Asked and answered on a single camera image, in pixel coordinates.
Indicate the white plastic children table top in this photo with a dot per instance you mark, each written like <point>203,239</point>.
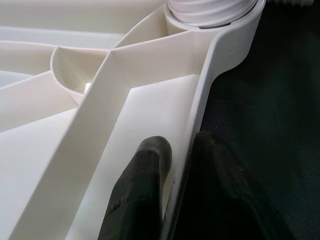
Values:
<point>75,150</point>

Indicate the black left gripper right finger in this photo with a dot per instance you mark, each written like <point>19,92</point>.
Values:
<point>220,200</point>

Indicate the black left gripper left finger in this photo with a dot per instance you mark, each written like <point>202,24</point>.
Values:
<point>135,195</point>

